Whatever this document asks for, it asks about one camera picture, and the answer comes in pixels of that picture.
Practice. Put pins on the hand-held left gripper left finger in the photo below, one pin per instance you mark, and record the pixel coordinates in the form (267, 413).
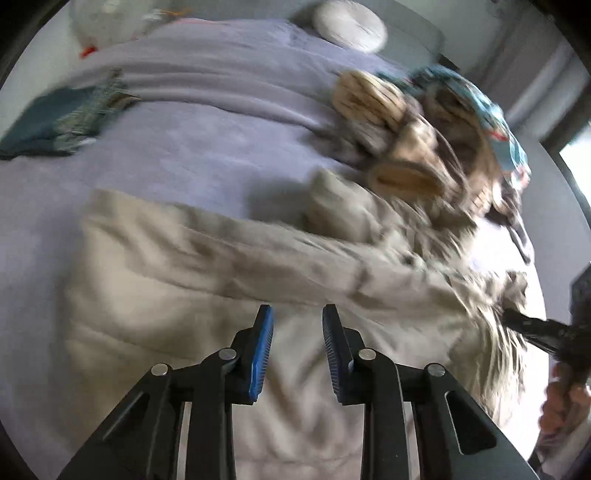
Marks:
(261, 355)

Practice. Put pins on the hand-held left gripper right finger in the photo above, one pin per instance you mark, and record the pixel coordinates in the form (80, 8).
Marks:
(333, 355)

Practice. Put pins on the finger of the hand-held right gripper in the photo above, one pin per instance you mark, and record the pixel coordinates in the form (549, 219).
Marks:
(531, 327)

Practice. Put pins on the beige puffer jacket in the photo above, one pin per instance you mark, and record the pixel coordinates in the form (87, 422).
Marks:
(184, 277)

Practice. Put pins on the person's right hand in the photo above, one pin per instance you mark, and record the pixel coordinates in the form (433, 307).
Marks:
(565, 406)

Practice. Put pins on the grey garment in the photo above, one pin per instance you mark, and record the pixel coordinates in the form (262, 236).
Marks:
(515, 226)

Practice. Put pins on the window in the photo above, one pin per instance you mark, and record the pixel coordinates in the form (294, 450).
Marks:
(575, 166)

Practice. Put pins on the cream striped fleece robe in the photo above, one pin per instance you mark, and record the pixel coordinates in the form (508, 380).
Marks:
(397, 138)

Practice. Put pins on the blue cartoon print cloth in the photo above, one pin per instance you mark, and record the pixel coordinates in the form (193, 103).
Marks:
(485, 106)

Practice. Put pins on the purple bed blanket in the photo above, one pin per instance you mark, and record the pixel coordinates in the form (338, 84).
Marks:
(207, 120)

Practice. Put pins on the grey curtain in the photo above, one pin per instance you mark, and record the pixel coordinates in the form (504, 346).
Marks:
(526, 60)

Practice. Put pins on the folded blue jeans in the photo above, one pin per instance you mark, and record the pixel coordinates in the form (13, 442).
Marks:
(51, 124)

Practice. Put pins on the grey padded headboard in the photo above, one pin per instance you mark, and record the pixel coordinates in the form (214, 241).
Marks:
(415, 32)

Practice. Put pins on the round white cushion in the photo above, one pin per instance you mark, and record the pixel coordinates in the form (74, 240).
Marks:
(351, 24)

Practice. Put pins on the small red box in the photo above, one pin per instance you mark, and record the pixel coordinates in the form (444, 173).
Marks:
(87, 50)

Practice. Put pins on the white electric fan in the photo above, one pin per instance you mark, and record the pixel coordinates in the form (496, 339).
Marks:
(108, 21)

